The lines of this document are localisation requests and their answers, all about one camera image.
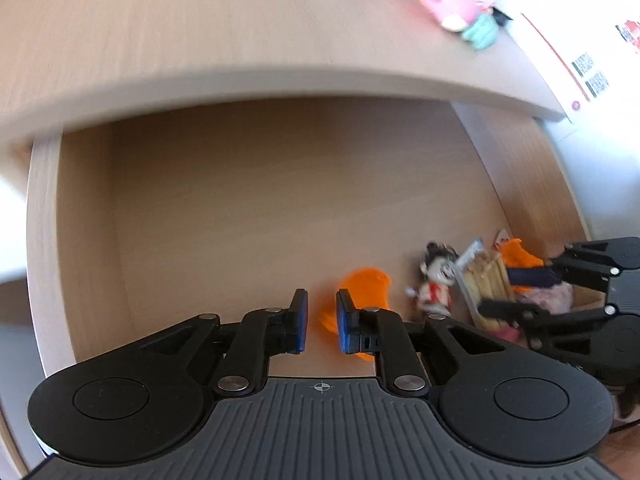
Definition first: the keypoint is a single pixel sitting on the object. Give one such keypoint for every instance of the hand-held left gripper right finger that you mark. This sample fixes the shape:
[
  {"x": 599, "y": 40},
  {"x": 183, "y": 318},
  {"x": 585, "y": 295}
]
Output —
[{"x": 344, "y": 325}]

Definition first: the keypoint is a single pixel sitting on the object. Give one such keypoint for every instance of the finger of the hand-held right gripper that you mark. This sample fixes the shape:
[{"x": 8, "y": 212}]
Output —
[
  {"x": 530, "y": 277},
  {"x": 505, "y": 309}
]

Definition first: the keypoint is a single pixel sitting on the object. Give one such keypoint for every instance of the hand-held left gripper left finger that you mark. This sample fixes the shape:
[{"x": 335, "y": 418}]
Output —
[{"x": 300, "y": 325}]

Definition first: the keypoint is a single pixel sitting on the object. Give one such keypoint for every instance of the orange flame toy piece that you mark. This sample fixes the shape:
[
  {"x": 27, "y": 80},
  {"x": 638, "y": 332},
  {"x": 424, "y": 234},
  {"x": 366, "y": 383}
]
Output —
[
  {"x": 370, "y": 290},
  {"x": 520, "y": 257}
]

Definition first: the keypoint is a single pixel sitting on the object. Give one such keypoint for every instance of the white red small wrapper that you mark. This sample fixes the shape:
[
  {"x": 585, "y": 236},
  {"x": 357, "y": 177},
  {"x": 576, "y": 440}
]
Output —
[{"x": 501, "y": 239}]

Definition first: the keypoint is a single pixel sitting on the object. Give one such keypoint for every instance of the small cartoon figurine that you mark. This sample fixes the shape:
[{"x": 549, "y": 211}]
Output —
[{"x": 437, "y": 290}]

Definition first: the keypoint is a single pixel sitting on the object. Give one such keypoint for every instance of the white drawer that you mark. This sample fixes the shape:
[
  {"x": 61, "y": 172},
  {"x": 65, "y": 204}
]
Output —
[{"x": 250, "y": 200}]

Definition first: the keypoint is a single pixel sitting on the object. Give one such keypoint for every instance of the white printed paper box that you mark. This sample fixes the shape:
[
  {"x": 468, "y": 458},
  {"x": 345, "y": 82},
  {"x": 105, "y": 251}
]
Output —
[{"x": 555, "y": 60}]

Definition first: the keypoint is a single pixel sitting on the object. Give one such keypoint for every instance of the teal small toy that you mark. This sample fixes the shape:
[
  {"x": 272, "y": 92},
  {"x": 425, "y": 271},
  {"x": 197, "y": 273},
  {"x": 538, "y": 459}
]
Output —
[{"x": 479, "y": 32}]

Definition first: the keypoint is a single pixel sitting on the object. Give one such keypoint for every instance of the pink pig toy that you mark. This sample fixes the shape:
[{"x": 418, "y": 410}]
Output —
[{"x": 447, "y": 2}]

